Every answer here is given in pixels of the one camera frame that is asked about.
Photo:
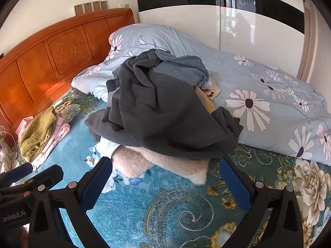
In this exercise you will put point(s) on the carved wooden headboard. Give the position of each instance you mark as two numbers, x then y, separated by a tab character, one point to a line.
31	69

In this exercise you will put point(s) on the pink folded garment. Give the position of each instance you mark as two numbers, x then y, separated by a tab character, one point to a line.
58	134

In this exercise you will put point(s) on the light blue floral duvet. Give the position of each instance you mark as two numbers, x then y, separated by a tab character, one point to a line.
258	87

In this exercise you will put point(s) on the dark grey garment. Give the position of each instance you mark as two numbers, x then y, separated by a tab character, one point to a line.
160	108

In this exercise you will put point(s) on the beige fluffy sweater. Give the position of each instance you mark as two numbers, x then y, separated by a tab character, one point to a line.
160	168

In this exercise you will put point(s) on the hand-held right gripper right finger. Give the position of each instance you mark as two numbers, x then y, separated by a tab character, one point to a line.
235	186

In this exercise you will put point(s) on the olive green knit garment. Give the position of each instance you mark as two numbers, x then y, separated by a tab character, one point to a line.
36	131

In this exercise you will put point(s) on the white wardrobe with black stripe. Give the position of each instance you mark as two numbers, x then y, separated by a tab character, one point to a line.
181	13

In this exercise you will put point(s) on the white wall socket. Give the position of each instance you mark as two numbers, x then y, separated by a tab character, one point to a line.
124	5

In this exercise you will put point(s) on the blue grey garment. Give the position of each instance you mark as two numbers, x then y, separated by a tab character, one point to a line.
181	69

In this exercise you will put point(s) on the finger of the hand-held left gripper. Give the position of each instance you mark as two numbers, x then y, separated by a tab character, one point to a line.
22	170
51	174

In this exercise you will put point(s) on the grey wall switch panel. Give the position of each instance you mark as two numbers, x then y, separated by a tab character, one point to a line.
79	9
96	6
88	7
104	4

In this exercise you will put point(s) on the cream cartoon print cloth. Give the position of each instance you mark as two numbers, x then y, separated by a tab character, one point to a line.
210	93

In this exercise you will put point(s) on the pink checked cloth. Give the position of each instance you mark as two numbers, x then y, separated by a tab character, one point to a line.
23	125

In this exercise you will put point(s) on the beige door frame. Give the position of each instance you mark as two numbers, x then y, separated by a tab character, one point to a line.
307	44

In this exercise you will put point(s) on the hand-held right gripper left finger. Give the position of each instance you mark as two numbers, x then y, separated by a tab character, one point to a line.
95	183

